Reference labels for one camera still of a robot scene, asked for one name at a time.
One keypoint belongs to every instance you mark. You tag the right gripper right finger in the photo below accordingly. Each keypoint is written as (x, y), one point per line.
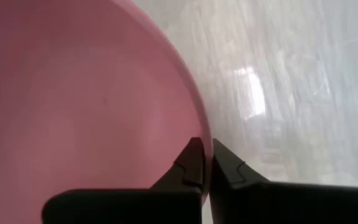
(259, 205)

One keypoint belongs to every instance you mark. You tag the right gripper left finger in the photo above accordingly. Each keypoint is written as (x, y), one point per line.
(166, 205)

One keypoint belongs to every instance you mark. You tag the pink bowl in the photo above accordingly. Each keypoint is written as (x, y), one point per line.
(73, 93)

